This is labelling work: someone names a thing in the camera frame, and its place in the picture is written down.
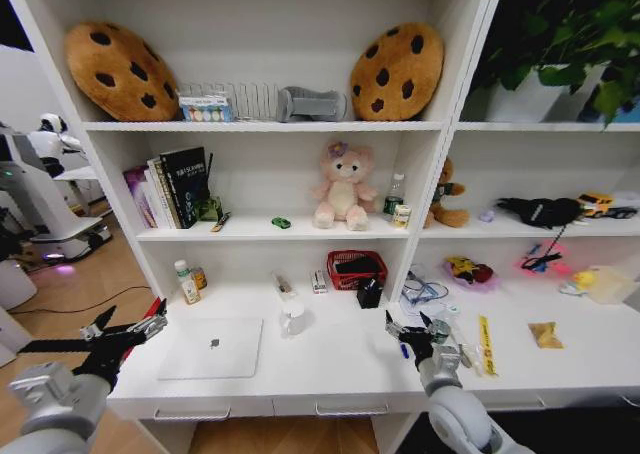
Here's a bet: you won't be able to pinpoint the white round bin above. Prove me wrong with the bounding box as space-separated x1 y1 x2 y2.
0 257 39 311

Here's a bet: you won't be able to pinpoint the black box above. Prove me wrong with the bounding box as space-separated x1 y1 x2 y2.
355 278 386 311

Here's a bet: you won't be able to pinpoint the brown snack packet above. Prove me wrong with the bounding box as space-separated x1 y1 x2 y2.
527 321 565 351

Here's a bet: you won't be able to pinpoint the silver drawer handle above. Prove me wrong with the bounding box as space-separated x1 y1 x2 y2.
153 405 233 422
314 402 391 417

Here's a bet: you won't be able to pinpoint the clear water bottle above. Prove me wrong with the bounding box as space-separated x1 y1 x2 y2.
383 173 407 223

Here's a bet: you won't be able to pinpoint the white mug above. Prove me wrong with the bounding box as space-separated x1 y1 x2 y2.
278 298 308 338

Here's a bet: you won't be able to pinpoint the clear plastic tube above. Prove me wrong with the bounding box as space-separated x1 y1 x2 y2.
438 303 482 371

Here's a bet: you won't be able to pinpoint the white wheeled machine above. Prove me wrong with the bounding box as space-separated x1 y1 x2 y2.
0 123 114 266

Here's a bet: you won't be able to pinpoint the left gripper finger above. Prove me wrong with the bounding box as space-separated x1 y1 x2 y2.
127 297 170 340
79 305 119 343

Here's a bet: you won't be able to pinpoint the black cap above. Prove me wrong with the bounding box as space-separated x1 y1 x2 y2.
494 196 587 231

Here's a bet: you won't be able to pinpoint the box with coloured circles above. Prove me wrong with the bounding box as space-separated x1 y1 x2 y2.
178 92 234 123

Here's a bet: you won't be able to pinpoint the yellow paper strip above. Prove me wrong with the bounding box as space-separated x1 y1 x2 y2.
477 314 500 377

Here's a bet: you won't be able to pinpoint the black floor cable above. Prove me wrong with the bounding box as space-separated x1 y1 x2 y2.
8 285 152 316

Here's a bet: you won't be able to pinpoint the black book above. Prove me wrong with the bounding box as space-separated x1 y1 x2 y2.
159 146 212 230

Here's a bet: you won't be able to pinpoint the green camouflage toy tank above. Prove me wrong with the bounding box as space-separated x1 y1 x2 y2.
195 195 225 223

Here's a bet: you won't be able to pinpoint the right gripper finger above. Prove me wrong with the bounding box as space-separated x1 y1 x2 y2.
419 311 453 345
384 310 409 340

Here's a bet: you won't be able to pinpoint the white wire rack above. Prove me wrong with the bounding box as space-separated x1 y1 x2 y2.
177 81 282 123

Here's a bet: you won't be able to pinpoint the white book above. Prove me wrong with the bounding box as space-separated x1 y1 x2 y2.
144 156 180 230

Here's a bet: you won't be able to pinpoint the brown teddy bear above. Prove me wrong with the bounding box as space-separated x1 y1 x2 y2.
423 157 472 230

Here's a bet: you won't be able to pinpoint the white bottle green cap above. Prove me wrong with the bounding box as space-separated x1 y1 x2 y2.
174 259 203 306

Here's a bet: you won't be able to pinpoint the silver laptop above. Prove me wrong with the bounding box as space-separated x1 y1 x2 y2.
157 316 265 382

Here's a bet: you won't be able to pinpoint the clear narrow packet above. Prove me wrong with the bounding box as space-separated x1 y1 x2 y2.
271 271 298 296

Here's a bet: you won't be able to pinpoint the pink toy with black glasses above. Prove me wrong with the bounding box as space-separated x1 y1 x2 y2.
518 242 572 276

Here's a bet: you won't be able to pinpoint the translucent plastic bag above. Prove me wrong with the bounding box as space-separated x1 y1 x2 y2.
588 264 640 306

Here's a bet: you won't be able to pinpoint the red plastic basket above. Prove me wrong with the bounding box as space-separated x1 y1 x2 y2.
326 249 389 292

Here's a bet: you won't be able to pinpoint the purple book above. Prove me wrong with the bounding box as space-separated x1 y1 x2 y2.
122 165 157 230

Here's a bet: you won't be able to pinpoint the small white humanoid robot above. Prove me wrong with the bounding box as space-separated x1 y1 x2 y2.
26 112 82 178

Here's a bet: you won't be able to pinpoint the yellow rubber duck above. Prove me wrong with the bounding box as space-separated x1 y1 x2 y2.
558 268 602 298

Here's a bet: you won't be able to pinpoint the brown cookie cushion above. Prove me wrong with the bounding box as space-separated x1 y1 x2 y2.
349 22 445 122
63 21 181 123

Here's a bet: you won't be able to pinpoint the plush flower bouquet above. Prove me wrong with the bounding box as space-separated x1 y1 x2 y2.
441 255 502 291

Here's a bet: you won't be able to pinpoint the pink plush doll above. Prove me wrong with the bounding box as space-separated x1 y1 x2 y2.
311 140 380 232

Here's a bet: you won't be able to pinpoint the black toy car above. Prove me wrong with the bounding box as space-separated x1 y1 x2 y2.
594 204 640 221

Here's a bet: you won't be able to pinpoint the white plant pot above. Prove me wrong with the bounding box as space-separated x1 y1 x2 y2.
485 63 610 124

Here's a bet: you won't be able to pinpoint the green leafy plant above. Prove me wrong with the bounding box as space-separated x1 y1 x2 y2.
472 0 640 128

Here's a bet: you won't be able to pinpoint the white shelf desk unit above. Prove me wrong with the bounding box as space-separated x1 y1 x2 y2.
2 0 640 454

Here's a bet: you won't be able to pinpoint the yellow toy truck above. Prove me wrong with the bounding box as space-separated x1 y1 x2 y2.
576 191 616 219

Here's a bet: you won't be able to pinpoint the clear goggles with blue strap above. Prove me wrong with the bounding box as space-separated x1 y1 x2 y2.
401 270 450 316

